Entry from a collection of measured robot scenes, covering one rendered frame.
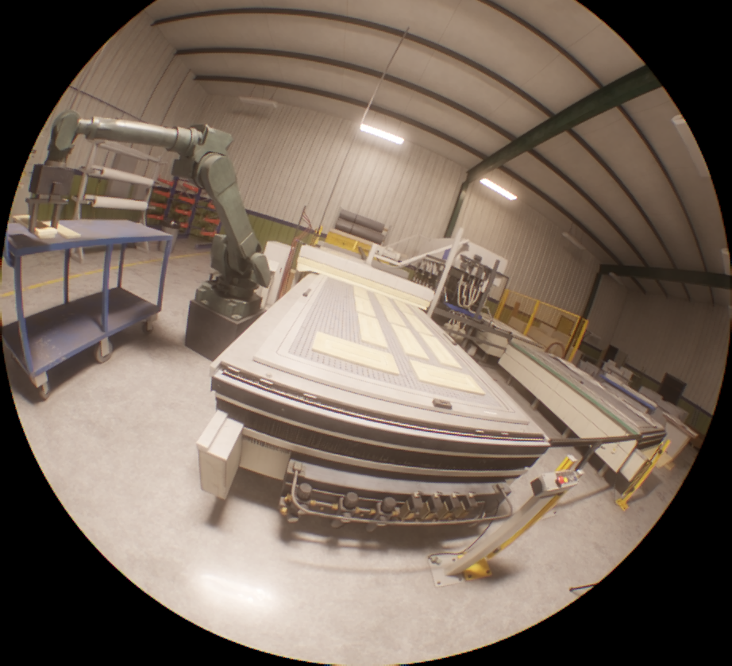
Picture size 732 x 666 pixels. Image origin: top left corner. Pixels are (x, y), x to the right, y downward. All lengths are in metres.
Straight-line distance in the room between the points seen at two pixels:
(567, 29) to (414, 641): 6.38
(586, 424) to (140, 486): 4.63
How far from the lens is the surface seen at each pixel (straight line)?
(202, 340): 2.69
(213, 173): 1.79
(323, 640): 1.50
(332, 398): 1.11
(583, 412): 4.30
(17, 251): 1.77
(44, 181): 1.55
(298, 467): 1.19
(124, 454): 1.87
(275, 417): 1.11
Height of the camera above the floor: 1.46
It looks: 11 degrees down
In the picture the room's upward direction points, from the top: 20 degrees clockwise
